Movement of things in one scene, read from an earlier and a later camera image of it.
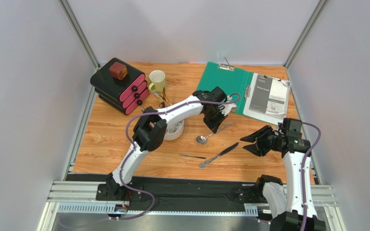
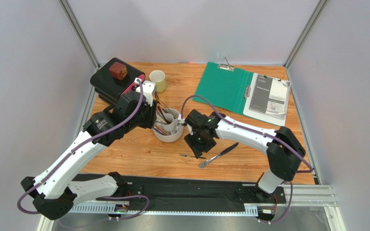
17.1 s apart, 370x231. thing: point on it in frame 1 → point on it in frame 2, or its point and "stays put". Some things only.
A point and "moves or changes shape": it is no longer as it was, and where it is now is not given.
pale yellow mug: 157,78 stays put
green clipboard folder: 235,82 stays put
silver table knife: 206,163 stays put
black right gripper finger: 252,137 → 191,141
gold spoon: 165,96 moves or changes shape
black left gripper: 215,125 → 151,110
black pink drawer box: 120,85 stays put
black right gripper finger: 259,149 → 209,145
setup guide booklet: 267,98 stays put
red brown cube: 118,70 stays put
